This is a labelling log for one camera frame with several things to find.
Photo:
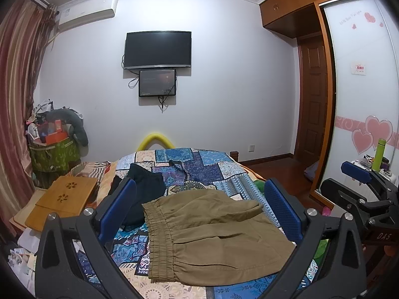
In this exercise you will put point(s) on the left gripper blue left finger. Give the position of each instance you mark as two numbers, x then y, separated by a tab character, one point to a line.
58	272

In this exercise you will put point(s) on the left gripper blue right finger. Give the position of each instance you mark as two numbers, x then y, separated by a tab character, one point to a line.
342	273

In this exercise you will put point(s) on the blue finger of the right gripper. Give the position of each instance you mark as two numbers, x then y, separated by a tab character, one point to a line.
355	171

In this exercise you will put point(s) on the khaki olive pants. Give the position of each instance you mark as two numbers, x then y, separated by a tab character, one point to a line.
202	237

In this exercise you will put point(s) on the dark navy folded garment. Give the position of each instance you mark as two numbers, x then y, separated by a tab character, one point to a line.
142	187

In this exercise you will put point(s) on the green water bottle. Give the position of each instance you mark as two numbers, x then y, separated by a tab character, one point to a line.
379	154

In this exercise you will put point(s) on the yellow curved headboard tube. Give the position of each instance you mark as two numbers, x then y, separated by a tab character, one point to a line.
155	137

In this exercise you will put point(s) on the orange fleece blanket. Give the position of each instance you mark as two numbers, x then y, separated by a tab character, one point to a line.
258	180

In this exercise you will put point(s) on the bamboo lap table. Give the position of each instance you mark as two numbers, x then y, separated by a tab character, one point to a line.
67	197

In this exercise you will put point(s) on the blue patchwork bedspread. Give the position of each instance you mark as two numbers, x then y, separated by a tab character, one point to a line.
182	169

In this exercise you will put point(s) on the brown wooden door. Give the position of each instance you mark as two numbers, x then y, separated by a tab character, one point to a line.
312	100

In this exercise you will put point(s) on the green storage basket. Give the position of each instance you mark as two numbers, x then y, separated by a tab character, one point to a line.
51	161

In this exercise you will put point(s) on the orange box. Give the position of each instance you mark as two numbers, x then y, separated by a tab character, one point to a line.
52	138

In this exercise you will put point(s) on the wooden wardrobe with white door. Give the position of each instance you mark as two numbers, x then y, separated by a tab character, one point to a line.
361	52

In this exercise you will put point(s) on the white air conditioner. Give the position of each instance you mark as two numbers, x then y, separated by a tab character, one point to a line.
86	13

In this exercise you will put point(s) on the striped red curtain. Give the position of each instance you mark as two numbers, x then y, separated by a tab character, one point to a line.
25	32

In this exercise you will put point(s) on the white wall socket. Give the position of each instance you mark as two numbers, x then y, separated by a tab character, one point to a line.
251	147

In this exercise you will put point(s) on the small black wall monitor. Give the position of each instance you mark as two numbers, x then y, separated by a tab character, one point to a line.
157	82

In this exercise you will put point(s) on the black wall television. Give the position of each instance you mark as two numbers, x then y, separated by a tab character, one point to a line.
157	49

